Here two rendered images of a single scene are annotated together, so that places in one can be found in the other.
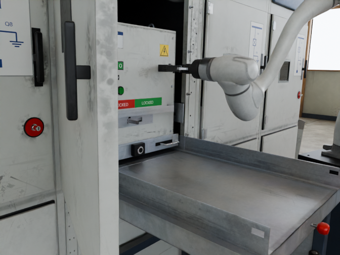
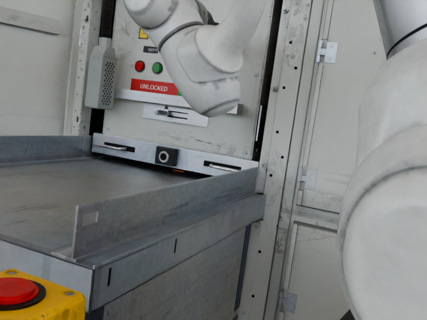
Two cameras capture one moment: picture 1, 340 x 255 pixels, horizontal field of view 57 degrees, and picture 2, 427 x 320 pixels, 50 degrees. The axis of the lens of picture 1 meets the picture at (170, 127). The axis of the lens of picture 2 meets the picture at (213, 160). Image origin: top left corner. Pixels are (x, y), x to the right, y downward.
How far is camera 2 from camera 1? 1.50 m
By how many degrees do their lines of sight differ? 70
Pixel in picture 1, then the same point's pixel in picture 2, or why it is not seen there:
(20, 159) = not seen: hidden behind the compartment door
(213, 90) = (346, 91)
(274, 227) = not seen: outside the picture
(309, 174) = (122, 225)
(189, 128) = (274, 156)
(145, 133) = (192, 140)
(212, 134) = (335, 188)
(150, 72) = not seen: hidden behind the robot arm
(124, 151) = (149, 151)
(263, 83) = (215, 30)
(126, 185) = (23, 149)
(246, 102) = (169, 66)
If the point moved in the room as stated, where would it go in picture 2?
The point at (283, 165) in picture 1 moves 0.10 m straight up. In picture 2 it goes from (158, 208) to (166, 146)
